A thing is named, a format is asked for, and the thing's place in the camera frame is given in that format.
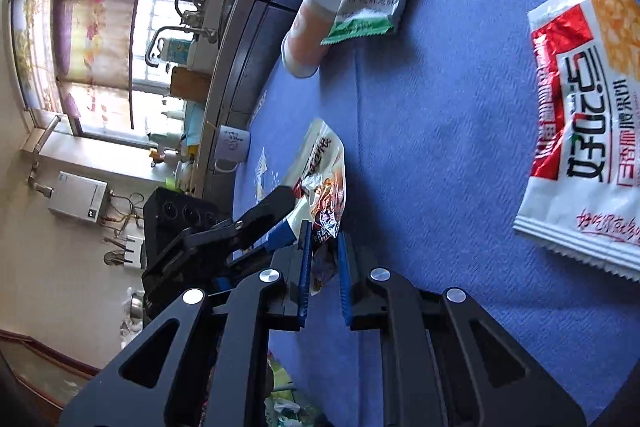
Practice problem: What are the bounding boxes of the pink white paper cup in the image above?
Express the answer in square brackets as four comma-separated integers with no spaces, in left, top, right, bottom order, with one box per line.
[281,0,342,78]

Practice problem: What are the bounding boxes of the red white noodle snack bag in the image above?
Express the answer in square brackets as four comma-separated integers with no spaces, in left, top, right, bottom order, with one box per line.
[513,0,639,281]

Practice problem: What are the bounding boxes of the green white tea packet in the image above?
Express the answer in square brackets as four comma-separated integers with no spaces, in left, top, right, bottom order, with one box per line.
[322,0,407,46]

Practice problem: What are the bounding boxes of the chrome kitchen faucet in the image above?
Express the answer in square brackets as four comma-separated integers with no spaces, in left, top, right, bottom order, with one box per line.
[144,0,222,72]

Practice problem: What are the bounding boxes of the grey kitchen cabinets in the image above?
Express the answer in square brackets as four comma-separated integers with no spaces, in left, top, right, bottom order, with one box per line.
[193,0,302,213]

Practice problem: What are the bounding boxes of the white enamel mug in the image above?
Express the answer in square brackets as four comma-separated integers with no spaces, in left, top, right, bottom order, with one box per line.
[213,126,250,173]

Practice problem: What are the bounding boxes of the wooden cutting board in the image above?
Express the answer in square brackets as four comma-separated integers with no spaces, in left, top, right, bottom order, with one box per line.
[169,66,212,105]

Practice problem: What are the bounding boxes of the blue patterned tablecloth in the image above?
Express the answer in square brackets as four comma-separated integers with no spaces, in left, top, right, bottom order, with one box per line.
[234,0,639,421]

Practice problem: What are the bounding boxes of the white wall water heater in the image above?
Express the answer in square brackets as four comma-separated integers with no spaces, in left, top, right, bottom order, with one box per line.
[48,171,108,223]

